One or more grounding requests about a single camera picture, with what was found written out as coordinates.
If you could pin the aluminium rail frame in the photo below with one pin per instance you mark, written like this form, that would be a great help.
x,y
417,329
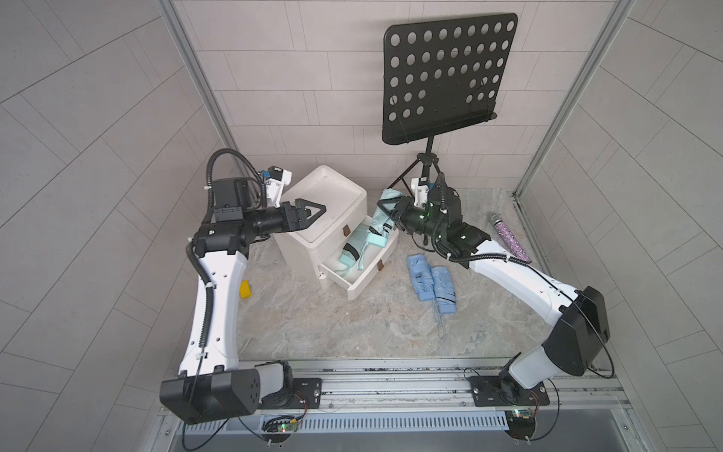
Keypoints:
x,y
435,385

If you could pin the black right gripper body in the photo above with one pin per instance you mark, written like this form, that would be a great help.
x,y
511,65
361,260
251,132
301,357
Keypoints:
x,y
421,219

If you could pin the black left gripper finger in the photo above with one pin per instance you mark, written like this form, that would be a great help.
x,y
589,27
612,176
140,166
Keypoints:
x,y
308,209
308,219

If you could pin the green circuit board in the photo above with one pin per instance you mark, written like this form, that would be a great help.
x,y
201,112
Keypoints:
x,y
521,418
281,425

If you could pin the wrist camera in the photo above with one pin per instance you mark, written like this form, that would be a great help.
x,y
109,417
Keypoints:
x,y
275,180
420,189

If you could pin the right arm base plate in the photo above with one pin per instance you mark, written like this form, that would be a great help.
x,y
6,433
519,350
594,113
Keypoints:
x,y
495,391

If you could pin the yellow small block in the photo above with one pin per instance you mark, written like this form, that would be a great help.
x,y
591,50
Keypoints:
x,y
244,290

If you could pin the right green circuit board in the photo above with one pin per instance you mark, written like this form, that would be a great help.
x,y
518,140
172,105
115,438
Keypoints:
x,y
521,418

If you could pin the black perforated music stand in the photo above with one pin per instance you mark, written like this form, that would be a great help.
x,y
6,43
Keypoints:
x,y
441,76

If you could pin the white three-drawer cabinet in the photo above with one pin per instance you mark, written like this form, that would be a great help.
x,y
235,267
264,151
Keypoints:
x,y
307,250

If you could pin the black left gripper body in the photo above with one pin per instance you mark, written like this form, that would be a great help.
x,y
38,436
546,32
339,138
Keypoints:
x,y
267,222

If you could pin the light blue umbrella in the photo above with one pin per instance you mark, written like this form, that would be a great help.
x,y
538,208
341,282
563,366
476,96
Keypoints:
x,y
421,277
444,291

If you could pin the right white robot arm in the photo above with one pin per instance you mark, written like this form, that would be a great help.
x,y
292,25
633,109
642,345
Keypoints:
x,y
578,316

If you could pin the left green circuit board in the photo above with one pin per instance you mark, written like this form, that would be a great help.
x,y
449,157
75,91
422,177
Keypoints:
x,y
281,425

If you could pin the purple glitter microphone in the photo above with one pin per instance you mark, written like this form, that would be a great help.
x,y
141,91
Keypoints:
x,y
513,244

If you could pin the mint green umbrella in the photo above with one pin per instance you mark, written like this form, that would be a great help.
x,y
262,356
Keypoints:
x,y
381,224
354,250

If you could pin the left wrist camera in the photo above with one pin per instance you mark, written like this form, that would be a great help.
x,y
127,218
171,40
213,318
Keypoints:
x,y
275,180

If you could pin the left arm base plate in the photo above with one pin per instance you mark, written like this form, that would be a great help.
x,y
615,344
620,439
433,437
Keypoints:
x,y
306,396

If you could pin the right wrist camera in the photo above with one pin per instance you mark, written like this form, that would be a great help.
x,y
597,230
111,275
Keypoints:
x,y
420,189

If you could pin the light blue folded umbrella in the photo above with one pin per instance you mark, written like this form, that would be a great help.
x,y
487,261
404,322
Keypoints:
x,y
421,277

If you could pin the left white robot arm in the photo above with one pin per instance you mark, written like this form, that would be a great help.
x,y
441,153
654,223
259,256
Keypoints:
x,y
244,206

